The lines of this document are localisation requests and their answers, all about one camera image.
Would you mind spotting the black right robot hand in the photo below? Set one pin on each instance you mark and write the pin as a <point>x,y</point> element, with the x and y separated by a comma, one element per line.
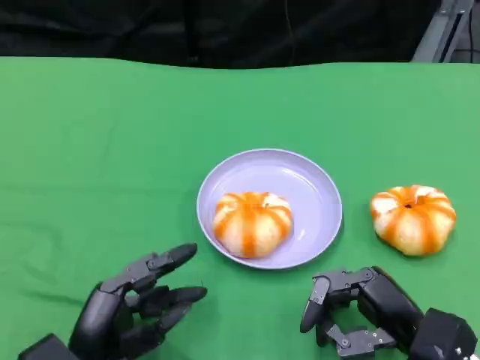
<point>390,300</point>

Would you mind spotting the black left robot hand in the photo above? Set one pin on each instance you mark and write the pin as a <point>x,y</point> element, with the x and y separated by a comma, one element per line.
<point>101,322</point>

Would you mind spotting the orange and white bread roll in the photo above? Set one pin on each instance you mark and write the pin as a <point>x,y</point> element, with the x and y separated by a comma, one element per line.
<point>412,225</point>
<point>253,225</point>

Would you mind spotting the lilac plate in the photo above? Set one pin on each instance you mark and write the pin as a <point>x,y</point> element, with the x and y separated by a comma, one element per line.
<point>311,187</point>

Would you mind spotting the black backdrop cloth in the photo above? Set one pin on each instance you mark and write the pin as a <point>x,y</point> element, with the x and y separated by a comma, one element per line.
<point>150,30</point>

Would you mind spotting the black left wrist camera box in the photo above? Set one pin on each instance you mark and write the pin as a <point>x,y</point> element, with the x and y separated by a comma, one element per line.
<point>48,350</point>

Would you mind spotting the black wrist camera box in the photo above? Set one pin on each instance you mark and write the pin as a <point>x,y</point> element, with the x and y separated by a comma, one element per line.
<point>48,350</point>
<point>442,333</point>

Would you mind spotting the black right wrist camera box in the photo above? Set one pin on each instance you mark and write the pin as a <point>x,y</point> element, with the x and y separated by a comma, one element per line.
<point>442,333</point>

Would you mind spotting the grey metal frame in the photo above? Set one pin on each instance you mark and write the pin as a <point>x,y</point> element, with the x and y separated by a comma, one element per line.
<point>437,33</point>

